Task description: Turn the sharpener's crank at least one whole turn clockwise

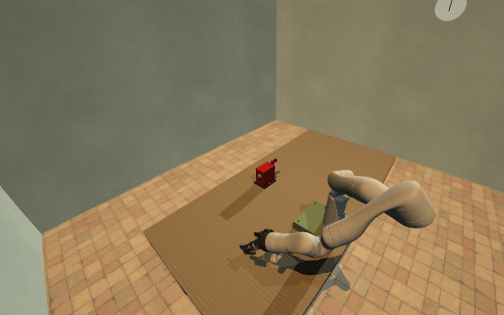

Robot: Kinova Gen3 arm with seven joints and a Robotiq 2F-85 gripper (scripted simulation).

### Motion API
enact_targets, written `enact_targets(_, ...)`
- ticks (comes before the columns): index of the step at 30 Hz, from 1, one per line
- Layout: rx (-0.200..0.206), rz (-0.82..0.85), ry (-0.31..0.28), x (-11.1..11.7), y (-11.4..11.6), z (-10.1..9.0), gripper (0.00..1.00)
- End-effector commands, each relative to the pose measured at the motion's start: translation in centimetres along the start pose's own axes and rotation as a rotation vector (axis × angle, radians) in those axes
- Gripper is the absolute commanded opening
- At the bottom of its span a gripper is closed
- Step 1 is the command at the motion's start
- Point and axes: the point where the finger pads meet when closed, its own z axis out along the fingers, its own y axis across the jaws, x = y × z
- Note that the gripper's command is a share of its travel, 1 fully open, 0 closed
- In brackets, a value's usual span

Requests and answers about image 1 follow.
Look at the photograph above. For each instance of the red block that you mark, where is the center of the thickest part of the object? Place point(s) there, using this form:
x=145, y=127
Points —
x=265, y=174

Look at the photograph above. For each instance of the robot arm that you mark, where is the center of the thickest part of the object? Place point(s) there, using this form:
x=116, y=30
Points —
x=406, y=200

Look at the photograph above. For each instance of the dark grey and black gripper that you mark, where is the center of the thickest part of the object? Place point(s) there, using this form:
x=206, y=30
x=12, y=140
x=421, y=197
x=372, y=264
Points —
x=259, y=243

